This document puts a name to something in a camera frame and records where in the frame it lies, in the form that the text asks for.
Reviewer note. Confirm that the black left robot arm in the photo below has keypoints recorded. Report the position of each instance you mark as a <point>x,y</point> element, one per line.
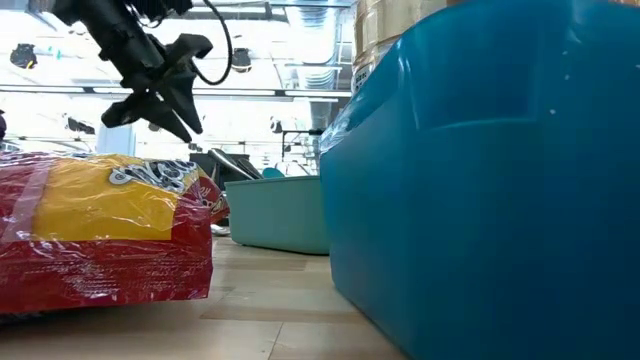
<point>100,20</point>

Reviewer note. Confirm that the blue plastic bin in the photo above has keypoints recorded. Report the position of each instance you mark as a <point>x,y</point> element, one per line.
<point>475,200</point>

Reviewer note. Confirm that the red yellow ramen packet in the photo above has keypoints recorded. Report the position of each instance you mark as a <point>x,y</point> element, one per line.
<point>100,210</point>

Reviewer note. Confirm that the silver metal spoon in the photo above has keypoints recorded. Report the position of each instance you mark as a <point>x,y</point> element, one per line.
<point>227,162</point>

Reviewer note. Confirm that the black background stand frame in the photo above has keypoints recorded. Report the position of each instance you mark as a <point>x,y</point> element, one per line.
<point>295,132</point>

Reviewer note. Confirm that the white cylinder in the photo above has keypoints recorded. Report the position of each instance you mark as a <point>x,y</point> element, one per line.
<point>115,145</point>

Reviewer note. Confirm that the long ceiling light fixture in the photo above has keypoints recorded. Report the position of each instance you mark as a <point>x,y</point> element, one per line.
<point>250,92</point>

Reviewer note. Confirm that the dark background screen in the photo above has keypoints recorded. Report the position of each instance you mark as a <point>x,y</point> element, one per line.
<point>200,162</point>

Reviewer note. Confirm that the black background fixture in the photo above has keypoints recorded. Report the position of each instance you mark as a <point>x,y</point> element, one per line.
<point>80,126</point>

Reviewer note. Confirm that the black ceiling lamp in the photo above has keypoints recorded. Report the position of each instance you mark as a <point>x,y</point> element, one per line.
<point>242,60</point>
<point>23,56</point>

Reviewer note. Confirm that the teal plastic bin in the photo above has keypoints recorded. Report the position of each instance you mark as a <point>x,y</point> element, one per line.
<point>275,215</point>

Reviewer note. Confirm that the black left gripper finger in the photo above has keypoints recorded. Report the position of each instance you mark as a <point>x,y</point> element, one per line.
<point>185,105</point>
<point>150,110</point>

